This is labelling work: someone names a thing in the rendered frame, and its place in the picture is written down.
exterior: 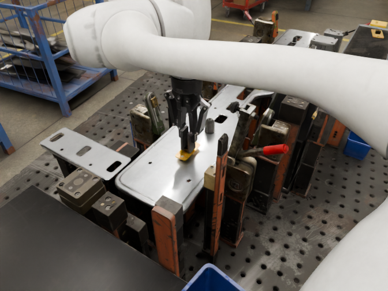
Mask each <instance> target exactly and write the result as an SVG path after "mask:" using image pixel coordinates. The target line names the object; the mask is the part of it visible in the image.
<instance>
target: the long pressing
mask: <svg viewBox="0 0 388 291"><path fill-rule="evenodd" d="M314 35H320V34H319V33H312V32H306V31H300V30H296V29H287V30H286V31H285V32H284V33H282V34H281V35H280V36H279V37H278V38H277V39H276V40H274V41H273V42H272V44H277V45H284V46H287V45H288V44H289V43H295V45H294V46H295V47H303V48H309V44H310V41H311V39H312V37H313V36H314ZM295 36H299V37H301V39H300V40H299V41H297V42H292V41H293V38H294V37H295ZM246 88H247V87H240V86H236V85H228V84H227V85H226V86H225V87H223V88H222V89H221V90H220V91H219V92H218V93H217V94H216V95H215V96H214V97H213V98H212V99H211V100H209V102H211V103H212V106H211V107H210V108H209V110H208V114H207V118H213V119H214V121H215V120H216V119H217V118H218V117H219V116H220V115H223V116H225V117H227V119H226V120H225V121H224V122H223V123H222V124H219V123H217V122H215V132H214V133H212V134H208V133H206V132H205V131H202V133H201V134H200V135H198V136H197V141H196V142H197V143H199V144H200V147H199V148H198V149H197V150H196V151H195V152H194V153H193V154H192V155H191V156H190V157H189V159H188V160H187V161H181V160H180V159H178V158H176V157H175V155H176V154H177V153H178V152H179V150H180V149H181V138H179V136H178V128H177V126H172V127H171V128H170V129H169V130H167V131H166V132H165V133H164V134H163V135H162V136H161V137H160V138H159V139H158V140H156V141H155V142H154V143H153V144H152V145H150V146H149V147H148V148H147V149H146V150H145V151H144V152H143V153H142V154H140V155H139V156H138V157H137V158H136V159H135V160H134V161H133V162H132V163H130V164H129V165H128V166H127V167H126V168H124V169H123V171H122V172H120V173H119V174H118V175H117V176H116V178H115V186H116V188H117V189H118V190H120V191H121V192H123V193H125V194H127V195H129V196H130V197H132V198H134V199H136V200H138V201H140V202H142V203H143V204H145V205H147V206H149V207H151V208H154V207H155V203H156V201H157V200H158V199H159V198H160V197H161V196H162V195H165V196H167V197H168V198H170V199H172V200H174V201H176V202H178V203H180V204H182V205H183V215H184V214H185V213H186V212H187V211H188V210H189V209H190V208H191V206H192V205H193V203H194V202H195V201H196V200H197V198H198V197H199V196H200V195H201V193H202V192H203V191H204V190H205V189H204V188H203V187H204V172H205V171H206V170H207V168H208V167H209V166H210V165H214V166H216V160H217V148H218V139H219V138H220V137H221V136H222V135H223V134H224V133H227V135H228V137H229V140H228V147H227V150H228V151H229V148H230V144H231V142H232V138H233V135H234V131H235V129H236V126H237V122H238V119H239V116H240V114H239V111H236V113H234V114H233V113H231V112H230V111H229V110H227V108H228V107H229V105H230V104H232V103H233V102H235V101H238V102H239V104H240V105H239V107H240V108H241V107H244V108H245V107H246V105H247V103H249V104H252V103H253V102H254V100H256V99H259V98H267V97H271V96H272V95H273V93H274V92H271V91H265V90H258V89H254V88H253V91H252V92H251V93H250V94H249V95H248V96H247V97H246V98H245V99H244V100H239V99H237V97H238V96H239V95H240V94H241V93H242V92H243V91H244V90H245V89H246ZM215 107H216V109H214V108H215ZM207 118H206V119H207ZM204 130H205V127H204ZM149 162H152V163H151V164H149ZM187 180H190V182H187Z"/></svg>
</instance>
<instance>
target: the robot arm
mask: <svg viewBox="0 0 388 291"><path fill-rule="evenodd" d="M63 30H64V34H65V38H66V42H67V45H68V49H69V52H70V55H71V57H72V59H73V60H75V61H76V62H78V63H79V64H80V65H83V66H86V67H90V68H108V69H119V70H123V71H126V72H134V71H137V70H140V69H144V70H147V71H150V72H155V73H160V74H166V75H171V87H172V89H169V90H168V91H166V92H165V93H164V96H165V98H166V100H167V104H168V108H169V113H170V118H171V123H172V125H173V126H177V128H178V136H179V138H181V150H184V148H185V147H186V146H187V145H188V153H191V152H192V151H193V150H194V149H195V148H196V146H195V142H196V141H197V136H198V135H200V134H201V133H202V131H204V127H205V123H206V118H207V114H208V110H209V108H210V107H211V106H212V103H211V102H208V103H207V102H206V101H205V100H204V99H203V94H202V86H203V81H210V82H215V83H221V84H228V85H236V86H240V87H247V88H254V89H261V90H265V91H271V92H277V93H280V94H285V95H289V96H293V97H296V98H299V99H302V100H305V101H307V102H310V103H312V104H313V105H315V106H318V107H319V108H321V109H323V110H324V111H326V112H327V113H329V114H330V115H332V116H333V117H334V118H336V119H337V120H339V122H341V123H342V124H344V125H345V126H346V127H347V128H349V129H350V130H351V131H352V132H354V133H355V134H357V135H358V136H359V137H360V138H361V139H363V140H364V141H365V142H366V143H367V144H369V145H370V146H371V147H372V148H373V149H374V150H376V151H377V152H378V153H379V154H381V155H382V156H383V157H384V158H385V159H387V160H388V60H382V59H374V58H366V57H359V56H355V55H348V54H341V53H335V52H331V51H323V50H317V49H312V48H303V47H295V46H284V45H277V44H261V43H243V42H224V41H214V40H209V37H210V30H211V0H118V1H110V2H104V3H98V4H94V5H90V6H86V7H84V8H82V9H80V10H78V11H76V12H74V13H73V14H71V15H70V16H69V17H68V18H67V20H66V23H65V24H64V27H63ZM199 103H200V110H201V111H200V113H199V118H198V121H197V108H198V104H199ZM186 112H187V113H188V118H189V126H187V125H186V124H187V123H186ZM188 129H189V132H188ZM299 291H388V198H387V199H386V200H385V201H384V202H383V203H382V204H381V205H380V206H379V207H378V208H377V209H376V210H374V211H373V212H372V213H370V214H369V215H367V216H366V217H365V218H364V219H362V220H361V221H360V222H359V223H358V224H357V225H356V226H355V227H354V228H353V229H352V230H351V231H350V232H349V233H348V234H347V235H346V236H345V237H344V238H343V239H342V240H341V241H340V242H339V243H338V244H337V245H336V246H335V247H334V248H333V249H332V250H331V252H330V253H329V254H328V255H327V256H326V257H325V258H324V259H323V261H322V262H321V263H320V265H318V267H317V268H316V269H315V271H314V272H313V273H312V274H311V275H310V277H309V278H308V279H307V281H306V282H305V283H304V285H303V286H302V287H301V289H300V290H299Z"/></svg>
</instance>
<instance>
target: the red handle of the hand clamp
mask: <svg viewBox="0 0 388 291"><path fill-rule="evenodd" d="M288 150H289V147H288V146H287V145H286V144H279V145H270V146H265V147H264V148H256V149H250V150H242V151H239V152H238V153H237V156H236V158H244V157H249V156H259V155H265V156H267V155H277V154H286V153H287V152H288Z"/></svg>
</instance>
